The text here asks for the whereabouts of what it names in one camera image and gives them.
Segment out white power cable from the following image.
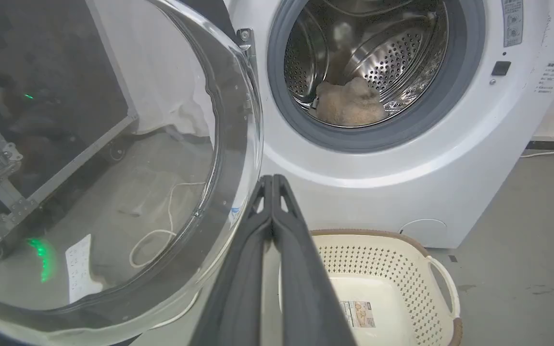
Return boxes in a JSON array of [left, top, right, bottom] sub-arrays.
[[129, 181, 206, 269]]

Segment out white paper label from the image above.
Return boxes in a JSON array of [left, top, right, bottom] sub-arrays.
[[65, 234, 104, 304]]

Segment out black flight case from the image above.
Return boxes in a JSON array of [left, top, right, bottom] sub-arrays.
[[0, 0, 139, 247]]

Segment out cream perforated laundry basket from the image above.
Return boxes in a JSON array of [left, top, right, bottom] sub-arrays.
[[278, 229, 464, 346]]

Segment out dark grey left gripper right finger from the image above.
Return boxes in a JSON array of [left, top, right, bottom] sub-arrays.
[[272, 174, 357, 346]]

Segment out white front-load washing machine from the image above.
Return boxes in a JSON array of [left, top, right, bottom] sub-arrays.
[[223, 0, 554, 249]]

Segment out beige fluffy cloth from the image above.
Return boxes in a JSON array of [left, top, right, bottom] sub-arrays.
[[315, 77, 387, 127]]

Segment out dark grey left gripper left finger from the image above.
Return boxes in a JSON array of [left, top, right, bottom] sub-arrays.
[[190, 175, 274, 346]]

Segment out transparent washer door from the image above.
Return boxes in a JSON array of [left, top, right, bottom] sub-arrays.
[[0, 0, 264, 346]]

